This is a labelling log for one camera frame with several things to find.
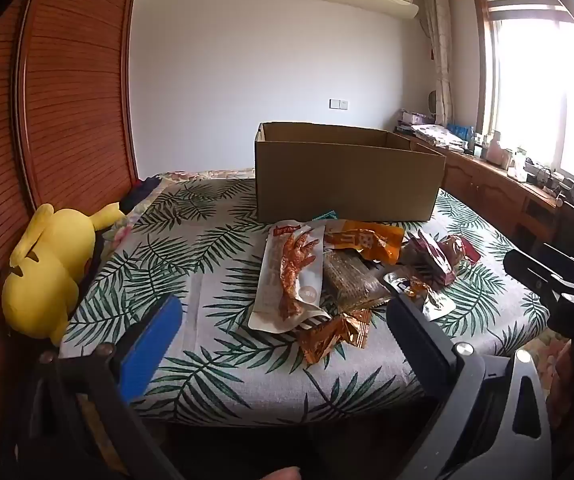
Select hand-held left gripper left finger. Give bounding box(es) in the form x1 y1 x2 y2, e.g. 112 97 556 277
17 294 185 480

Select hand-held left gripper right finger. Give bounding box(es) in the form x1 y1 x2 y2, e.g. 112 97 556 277
384 292 555 480

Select clear brown wafer packet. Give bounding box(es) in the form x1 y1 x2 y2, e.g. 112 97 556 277
321 249 393 313

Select white chicken foot packet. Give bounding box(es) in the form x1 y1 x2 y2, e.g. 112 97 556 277
247 220 332 332

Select brown cardboard box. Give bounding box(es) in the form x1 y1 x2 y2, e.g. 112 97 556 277
254 121 447 223

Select person's left hand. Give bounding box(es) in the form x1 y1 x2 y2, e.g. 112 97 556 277
252 466 302 480

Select small silver snack packet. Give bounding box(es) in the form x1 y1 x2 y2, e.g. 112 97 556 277
382 267 457 322

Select brown red snack packet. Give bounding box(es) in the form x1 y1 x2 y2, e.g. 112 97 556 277
440 234 482 273

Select wooden cabinet counter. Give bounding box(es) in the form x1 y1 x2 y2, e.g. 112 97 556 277
392 130 574 261

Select crumpled gold snack wrapper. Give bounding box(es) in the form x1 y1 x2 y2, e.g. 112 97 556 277
297 307 372 368

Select dark red snack packet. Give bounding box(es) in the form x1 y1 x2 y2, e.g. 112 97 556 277
399 230 458 288

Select leaf print bed cloth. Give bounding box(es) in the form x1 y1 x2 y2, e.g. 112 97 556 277
62 177 550 428

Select orange snack packet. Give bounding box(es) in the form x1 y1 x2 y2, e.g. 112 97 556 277
323 220 405 263

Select pink bottle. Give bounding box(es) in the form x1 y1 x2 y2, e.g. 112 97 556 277
487 132 513 168

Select yellow plush toy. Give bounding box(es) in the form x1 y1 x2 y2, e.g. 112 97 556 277
1 201 126 346

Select dark folded clothing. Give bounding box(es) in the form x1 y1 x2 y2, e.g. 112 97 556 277
119 176 168 213

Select folded patterned cloth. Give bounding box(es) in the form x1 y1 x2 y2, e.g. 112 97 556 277
409 122 463 153

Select wooden framed window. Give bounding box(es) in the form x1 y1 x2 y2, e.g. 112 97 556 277
472 0 574 196

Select floral bedding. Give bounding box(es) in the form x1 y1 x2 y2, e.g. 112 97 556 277
99 169 257 256

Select pink box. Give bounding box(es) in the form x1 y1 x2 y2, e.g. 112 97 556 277
399 109 435 126

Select patterned beige curtain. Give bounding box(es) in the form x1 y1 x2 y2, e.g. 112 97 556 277
419 0 455 131

